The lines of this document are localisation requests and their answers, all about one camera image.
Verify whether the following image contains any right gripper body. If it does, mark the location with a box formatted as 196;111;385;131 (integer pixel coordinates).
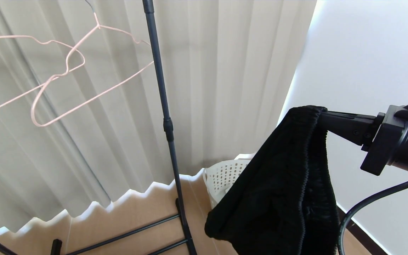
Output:
360;105;408;178

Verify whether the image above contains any black garment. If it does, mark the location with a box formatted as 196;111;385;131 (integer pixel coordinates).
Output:
204;105;341;255

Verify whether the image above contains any pink clothes hanger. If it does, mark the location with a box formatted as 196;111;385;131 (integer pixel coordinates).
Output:
30;0;154;128
0;34;86;120

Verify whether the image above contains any white laundry basket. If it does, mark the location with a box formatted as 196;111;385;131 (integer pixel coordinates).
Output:
202;159;258;210

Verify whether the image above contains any black clothes rack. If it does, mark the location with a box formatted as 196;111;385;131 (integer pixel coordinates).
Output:
0;0;198;255

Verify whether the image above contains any beige curtain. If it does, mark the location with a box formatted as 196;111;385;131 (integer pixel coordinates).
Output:
0;0;318;233

